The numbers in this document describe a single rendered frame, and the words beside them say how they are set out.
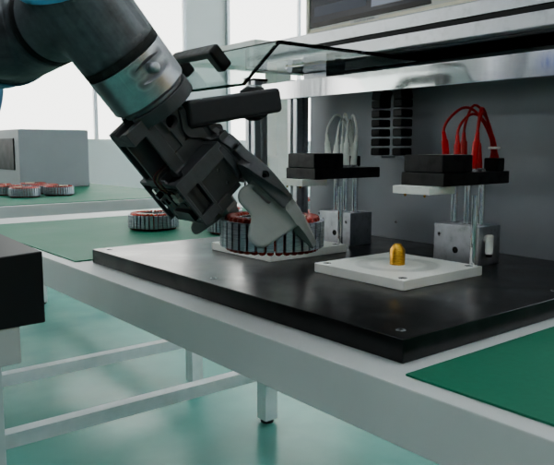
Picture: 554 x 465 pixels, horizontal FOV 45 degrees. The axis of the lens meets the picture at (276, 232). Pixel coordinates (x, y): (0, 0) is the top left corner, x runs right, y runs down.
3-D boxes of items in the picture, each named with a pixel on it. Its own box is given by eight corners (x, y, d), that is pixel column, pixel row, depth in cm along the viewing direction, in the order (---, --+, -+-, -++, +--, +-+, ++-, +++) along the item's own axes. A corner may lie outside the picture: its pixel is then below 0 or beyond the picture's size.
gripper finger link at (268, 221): (286, 280, 65) (214, 219, 65) (321, 237, 67) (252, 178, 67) (295, 274, 62) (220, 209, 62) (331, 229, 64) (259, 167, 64)
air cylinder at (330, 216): (349, 246, 108) (350, 212, 107) (318, 241, 114) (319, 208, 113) (371, 244, 111) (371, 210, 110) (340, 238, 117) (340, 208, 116)
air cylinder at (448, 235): (477, 267, 89) (478, 226, 89) (432, 259, 95) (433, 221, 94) (499, 263, 92) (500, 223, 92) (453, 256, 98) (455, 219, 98)
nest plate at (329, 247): (270, 262, 93) (270, 253, 93) (211, 249, 105) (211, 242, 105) (347, 252, 102) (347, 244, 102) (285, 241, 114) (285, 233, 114)
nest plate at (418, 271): (403, 291, 74) (404, 280, 74) (313, 271, 86) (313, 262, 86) (482, 275, 84) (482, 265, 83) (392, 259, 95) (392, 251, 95)
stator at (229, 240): (262, 261, 64) (262, 222, 63) (200, 246, 73) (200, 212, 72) (345, 250, 71) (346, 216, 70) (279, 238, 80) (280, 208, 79)
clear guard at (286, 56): (242, 85, 81) (242, 35, 81) (149, 97, 100) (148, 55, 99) (416, 97, 101) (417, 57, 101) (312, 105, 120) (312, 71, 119)
